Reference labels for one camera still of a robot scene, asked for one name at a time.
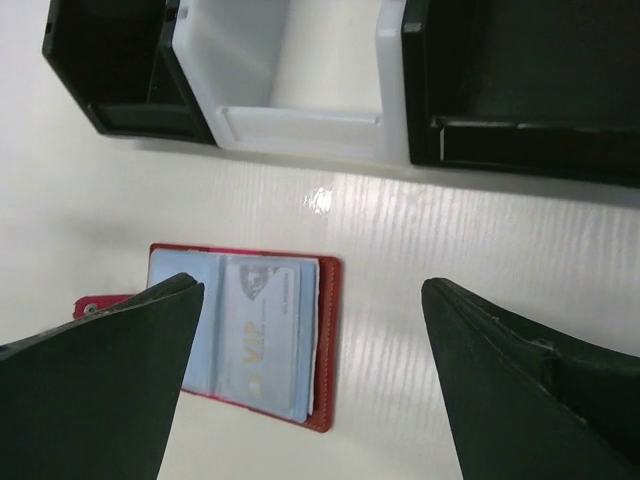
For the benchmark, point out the left black bin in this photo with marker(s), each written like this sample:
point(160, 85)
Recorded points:
point(116, 60)

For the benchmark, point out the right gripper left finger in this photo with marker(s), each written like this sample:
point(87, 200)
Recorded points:
point(95, 398)

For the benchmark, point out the red leather card holder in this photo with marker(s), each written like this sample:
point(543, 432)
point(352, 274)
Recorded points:
point(207, 265)

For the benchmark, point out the black bin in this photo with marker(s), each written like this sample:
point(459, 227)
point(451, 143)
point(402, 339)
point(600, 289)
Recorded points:
point(546, 88)
point(116, 60)

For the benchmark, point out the white middle bin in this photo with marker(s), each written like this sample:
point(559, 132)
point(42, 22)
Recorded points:
point(307, 78)

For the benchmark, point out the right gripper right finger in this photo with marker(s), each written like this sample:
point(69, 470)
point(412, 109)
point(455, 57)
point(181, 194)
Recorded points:
point(525, 401)

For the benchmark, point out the right black bin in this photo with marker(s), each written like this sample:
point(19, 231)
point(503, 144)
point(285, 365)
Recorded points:
point(546, 88)

